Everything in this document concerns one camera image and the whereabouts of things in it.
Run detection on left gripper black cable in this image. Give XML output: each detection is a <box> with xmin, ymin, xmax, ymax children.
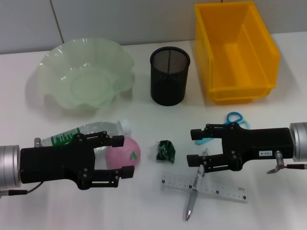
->
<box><xmin>0</xmin><ymin>137</ymin><xmax>46</xmax><ymax>196</ymax></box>

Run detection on blue scissors with cover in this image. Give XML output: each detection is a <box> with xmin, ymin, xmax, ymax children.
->
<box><xmin>194</xmin><ymin>112</ymin><xmax>250</xmax><ymax>146</ymax></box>

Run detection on silver ballpoint pen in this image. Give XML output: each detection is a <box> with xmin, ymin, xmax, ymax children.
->
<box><xmin>184</xmin><ymin>148</ymin><xmax>209</xmax><ymax>221</ymax></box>

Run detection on green wavy glass fruit plate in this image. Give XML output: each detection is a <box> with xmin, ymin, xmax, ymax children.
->
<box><xmin>35</xmin><ymin>37</ymin><xmax>136</xmax><ymax>118</ymax></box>

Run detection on transparent plastic ruler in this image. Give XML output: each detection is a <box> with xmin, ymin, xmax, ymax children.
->
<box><xmin>160</xmin><ymin>171</ymin><xmax>249</xmax><ymax>204</ymax></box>

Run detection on clear green-label water bottle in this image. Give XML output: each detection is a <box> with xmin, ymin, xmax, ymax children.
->
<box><xmin>41</xmin><ymin>119</ymin><xmax>133</xmax><ymax>156</ymax></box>

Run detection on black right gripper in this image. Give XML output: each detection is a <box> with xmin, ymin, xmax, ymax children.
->
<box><xmin>186</xmin><ymin>122</ymin><xmax>294</xmax><ymax>173</ymax></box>

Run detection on black mesh pen holder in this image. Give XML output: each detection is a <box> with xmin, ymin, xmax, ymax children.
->
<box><xmin>150</xmin><ymin>46</ymin><xmax>191</xmax><ymax>106</ymax></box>

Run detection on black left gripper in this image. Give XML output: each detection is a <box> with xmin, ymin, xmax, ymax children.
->
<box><xmin>20</xmin><ymin>130</ymin><xmax>135</xmax><ymax>190</ymax></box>

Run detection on green plastic wrapper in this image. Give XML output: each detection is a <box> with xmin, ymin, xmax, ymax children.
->
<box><xmin>153</xmin><ymin>140</ymin><xmax>176</xmax><ymax>163</ymax></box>

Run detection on yellow plastic bin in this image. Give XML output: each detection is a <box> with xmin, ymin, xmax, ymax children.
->
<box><xmin>193</xmin><ymin>1</ymin><xmax>281</xmax><ymax>105</ymax></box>

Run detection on pink toy peach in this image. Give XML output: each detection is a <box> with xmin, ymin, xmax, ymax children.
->
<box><xmin>105</xmin><ymin>137</ymin><xmax>142</xmax><ymax>171</ymax></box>

